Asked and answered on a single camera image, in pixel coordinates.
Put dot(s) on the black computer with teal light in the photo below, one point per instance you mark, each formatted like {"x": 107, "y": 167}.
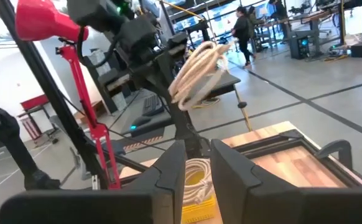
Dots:
{"x": 146, "y": 126}

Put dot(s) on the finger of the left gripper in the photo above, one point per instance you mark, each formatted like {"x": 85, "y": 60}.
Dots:
{"x": 170, "y": 84}
{"x": 178, "y": 46}

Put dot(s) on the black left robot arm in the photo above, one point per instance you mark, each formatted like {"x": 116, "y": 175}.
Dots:
{"x": 187, "y": 133}

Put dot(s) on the red tool cart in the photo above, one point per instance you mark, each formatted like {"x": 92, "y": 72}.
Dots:
{"x": 35, "y": 102}

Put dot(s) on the person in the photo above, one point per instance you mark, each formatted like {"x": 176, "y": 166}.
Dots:
{"x": 279, "y": 9}
{"x": 255, "y": 17}
{"x": 242, "y": 31}
{"x": 7, "y": 130}

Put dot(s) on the black computer tower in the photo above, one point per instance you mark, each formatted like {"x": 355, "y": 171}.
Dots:
{"x": 299, "y": 45}

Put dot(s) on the black frame post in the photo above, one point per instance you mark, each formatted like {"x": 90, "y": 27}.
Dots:
{"x": 44, "y": 77}

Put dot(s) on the red desk lamp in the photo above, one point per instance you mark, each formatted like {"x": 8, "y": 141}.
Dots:
{"x": 44, "y": 18}

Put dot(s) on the black desk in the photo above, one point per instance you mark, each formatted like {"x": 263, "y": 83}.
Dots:
{"x": 227, "y": 84}

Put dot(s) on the black keyboard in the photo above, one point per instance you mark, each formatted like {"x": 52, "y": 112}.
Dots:
{"x": 152, "y": 105}

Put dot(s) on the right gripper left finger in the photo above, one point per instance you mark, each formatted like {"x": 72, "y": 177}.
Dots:
{"x": 156, "y": 199}

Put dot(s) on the black clamp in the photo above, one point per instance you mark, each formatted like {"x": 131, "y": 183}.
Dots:
{"x": 336, "y": 147}

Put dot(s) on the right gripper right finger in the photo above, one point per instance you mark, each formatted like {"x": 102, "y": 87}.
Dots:
{"x": 262, "y": 202}

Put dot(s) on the yellow plastic basket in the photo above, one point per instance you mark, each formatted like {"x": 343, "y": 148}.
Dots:
{"x": 199, "y": 213}

